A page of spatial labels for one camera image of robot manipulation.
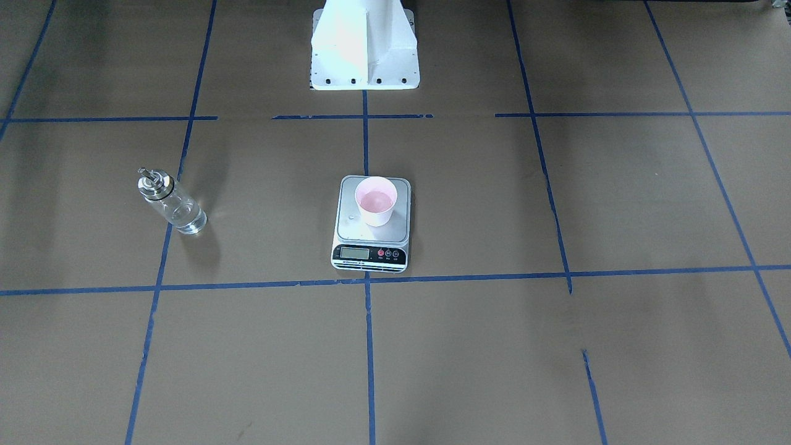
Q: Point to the clear glass sauce bottle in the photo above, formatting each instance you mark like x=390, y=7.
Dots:
x=163, y=192

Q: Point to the digital kitchen scale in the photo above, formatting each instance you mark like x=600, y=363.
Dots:
x=359, y=247

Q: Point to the pink cup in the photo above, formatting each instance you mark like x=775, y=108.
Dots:
x=376, y=197

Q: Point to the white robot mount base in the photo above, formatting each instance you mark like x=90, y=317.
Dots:
x=364, y=45

